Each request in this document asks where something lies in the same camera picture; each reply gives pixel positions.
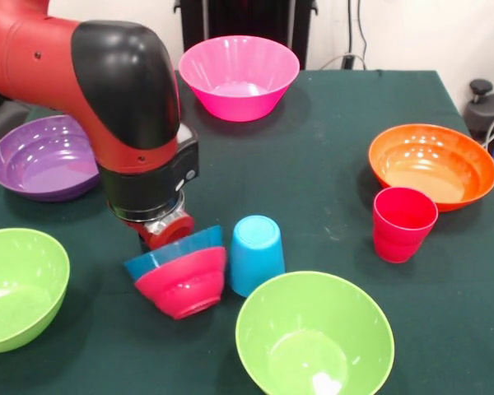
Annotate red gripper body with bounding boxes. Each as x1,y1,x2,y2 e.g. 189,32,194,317
125,211,196,252

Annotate small blue plastic bowl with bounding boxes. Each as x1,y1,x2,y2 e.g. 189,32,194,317
123,225,225,279

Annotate small red plastic bowl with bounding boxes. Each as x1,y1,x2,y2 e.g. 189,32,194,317
133,245,228,321

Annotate blue plastic cup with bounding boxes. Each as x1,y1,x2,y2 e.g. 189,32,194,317
229,215,287,298

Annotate light green plastic bowl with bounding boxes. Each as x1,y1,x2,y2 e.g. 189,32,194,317
0,228,71,355
235,271,395,395

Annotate shallow purple plastic bowl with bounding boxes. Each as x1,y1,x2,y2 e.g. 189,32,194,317
0,114,101,202

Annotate dark green table cloth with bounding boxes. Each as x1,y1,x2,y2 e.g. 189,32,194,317
0,68,494,395

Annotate large pink plastic bowl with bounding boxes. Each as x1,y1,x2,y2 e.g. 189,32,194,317
178,35,301,123

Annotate red plastic cup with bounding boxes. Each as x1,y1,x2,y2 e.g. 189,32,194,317
372,185,440,264

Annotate shallow orange plastic bowl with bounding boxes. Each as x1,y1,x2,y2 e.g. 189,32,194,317
368,123,494,213

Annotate black floor stand base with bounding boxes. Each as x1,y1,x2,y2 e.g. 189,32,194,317
464,79,494,143

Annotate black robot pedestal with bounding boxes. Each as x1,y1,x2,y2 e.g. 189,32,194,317
179,0,314,69

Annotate black wall cable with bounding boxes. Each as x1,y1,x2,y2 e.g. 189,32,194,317
356,0,368,69
347,0,354,57

